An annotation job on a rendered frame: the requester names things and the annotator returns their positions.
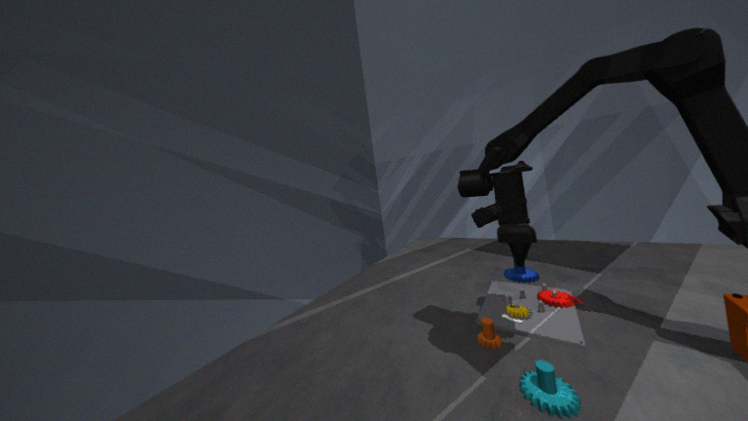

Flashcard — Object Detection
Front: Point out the blue gear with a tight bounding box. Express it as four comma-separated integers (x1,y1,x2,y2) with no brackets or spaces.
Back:
504,258,540,283

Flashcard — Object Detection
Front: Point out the teal gear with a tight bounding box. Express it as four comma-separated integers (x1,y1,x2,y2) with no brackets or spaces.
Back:
519,360,581,419

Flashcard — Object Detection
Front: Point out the red gear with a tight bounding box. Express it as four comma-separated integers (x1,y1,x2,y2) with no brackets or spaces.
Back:
538,290,575,308

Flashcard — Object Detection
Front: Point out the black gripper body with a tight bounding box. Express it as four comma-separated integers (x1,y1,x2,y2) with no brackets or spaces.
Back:
495,193,537,243

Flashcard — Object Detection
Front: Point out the yellow gear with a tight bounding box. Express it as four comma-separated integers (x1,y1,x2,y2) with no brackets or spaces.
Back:
506,304,530,319

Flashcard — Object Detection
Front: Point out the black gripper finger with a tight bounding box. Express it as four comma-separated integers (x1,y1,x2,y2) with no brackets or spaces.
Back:
507,243,532,266

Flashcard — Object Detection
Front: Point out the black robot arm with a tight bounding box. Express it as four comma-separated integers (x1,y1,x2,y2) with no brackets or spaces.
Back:
458,27,748,248

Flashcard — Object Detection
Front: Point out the orange gear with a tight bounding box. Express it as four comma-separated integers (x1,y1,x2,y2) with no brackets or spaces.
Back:
477,318,504,350

